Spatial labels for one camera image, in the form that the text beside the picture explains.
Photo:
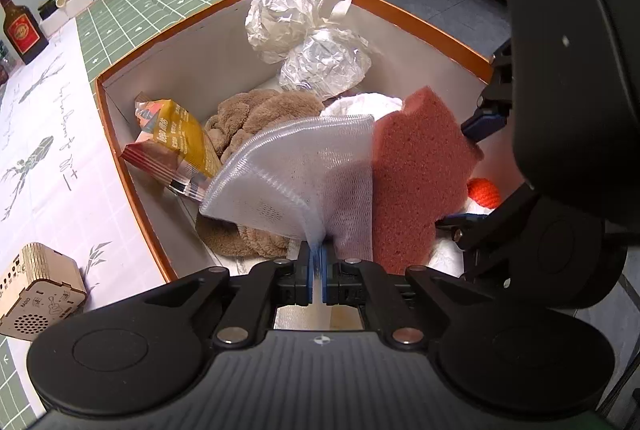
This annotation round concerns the white ribbon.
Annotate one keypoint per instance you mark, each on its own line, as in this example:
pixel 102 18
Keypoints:
pixel 332 0

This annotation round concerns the brown liquor bottle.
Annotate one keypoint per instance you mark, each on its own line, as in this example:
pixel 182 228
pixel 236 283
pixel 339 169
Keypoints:
pixel 22 32

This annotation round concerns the white mesh cloth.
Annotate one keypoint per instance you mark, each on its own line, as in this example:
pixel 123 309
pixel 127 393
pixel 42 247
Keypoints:
pixel 300 170

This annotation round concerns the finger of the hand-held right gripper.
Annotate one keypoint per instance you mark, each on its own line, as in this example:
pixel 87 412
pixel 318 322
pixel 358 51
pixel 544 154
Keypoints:
pixel 482 125
pixel 492 240

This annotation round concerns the white box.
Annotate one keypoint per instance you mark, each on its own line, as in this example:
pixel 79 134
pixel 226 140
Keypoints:
pixel 70 12

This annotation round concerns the wooden radio box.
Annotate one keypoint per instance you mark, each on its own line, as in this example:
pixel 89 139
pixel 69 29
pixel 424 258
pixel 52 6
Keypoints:
pixel 40 290

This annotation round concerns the brown fluffy towel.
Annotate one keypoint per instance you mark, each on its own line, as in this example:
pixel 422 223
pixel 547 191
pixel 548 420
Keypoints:
pixel 250 110

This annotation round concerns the clear plastic bag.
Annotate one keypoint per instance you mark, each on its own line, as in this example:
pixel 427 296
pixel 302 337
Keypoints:
pixel 280 20

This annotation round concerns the foil ball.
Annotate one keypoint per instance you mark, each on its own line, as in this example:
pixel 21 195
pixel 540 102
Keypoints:
pixel 325 65

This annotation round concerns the white printed table runner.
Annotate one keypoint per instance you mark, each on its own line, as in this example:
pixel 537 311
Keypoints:
pixel 50 160

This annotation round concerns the yellow red snack packet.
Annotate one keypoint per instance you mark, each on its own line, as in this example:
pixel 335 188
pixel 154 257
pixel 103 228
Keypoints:
pixel 170 140

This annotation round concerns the pink sponge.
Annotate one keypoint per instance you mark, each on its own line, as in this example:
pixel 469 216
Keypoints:
pixel 415 170

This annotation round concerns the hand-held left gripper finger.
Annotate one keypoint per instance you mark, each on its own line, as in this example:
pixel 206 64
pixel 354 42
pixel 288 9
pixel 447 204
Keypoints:
pixel 313 280
pixel 325 280

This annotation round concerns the small dark glass jar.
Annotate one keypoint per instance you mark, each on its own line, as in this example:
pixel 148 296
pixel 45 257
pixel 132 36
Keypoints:
pixel 47 8

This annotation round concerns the orange crochet ball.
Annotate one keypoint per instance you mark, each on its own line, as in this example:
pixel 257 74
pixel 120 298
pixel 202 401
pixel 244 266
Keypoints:
pixel 484 194

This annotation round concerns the orange cardboard box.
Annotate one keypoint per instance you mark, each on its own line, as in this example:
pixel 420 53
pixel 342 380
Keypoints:
pixel 200 40

